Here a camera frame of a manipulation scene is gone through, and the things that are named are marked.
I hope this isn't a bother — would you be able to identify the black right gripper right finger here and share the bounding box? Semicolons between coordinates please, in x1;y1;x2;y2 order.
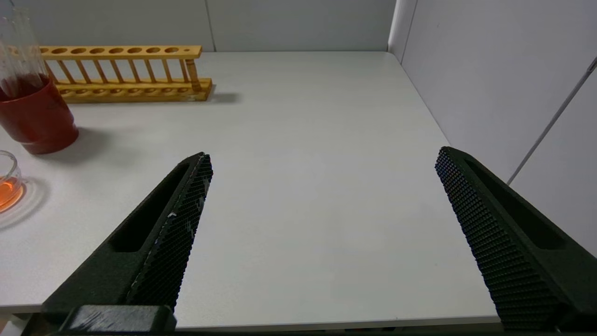
435;146;597;329

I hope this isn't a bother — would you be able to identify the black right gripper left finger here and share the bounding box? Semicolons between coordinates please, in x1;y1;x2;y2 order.
41;152;214;327

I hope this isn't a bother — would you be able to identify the wooden test tube rack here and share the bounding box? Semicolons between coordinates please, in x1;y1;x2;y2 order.
40;45;213;103

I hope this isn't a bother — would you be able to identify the clear glass beaker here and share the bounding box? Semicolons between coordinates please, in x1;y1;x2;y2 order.
0;150;24;213

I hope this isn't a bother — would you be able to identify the red plastic cup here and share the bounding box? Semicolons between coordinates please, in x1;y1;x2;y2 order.
0;74;79;155

